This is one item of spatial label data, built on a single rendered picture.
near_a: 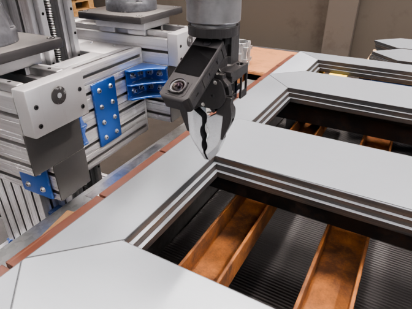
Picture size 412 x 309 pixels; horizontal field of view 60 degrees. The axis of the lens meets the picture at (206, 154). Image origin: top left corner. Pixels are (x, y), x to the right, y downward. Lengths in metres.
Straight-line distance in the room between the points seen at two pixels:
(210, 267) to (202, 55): 0.39
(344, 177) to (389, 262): 0.37
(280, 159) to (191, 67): 0.29
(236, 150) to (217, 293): 0.34
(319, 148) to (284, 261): 0.30
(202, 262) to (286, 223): 0.37
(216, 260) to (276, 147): 0.25
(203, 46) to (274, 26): 4.29
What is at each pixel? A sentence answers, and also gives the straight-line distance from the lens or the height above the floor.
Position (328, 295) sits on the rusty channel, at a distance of 0.70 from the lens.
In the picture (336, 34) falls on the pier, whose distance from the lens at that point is 4.46.
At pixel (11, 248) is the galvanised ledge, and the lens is 0.84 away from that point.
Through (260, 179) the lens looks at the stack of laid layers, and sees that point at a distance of 0.66.
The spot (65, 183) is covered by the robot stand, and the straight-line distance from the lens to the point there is 0.83.
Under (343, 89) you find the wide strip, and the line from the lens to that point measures 1.10.
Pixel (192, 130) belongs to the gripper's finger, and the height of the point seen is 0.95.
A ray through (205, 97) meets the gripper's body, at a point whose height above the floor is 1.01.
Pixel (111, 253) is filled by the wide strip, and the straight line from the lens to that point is 0.51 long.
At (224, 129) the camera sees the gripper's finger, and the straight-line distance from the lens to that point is 0.54.
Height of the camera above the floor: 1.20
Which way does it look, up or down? 30 degrees down
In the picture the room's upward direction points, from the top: straight up
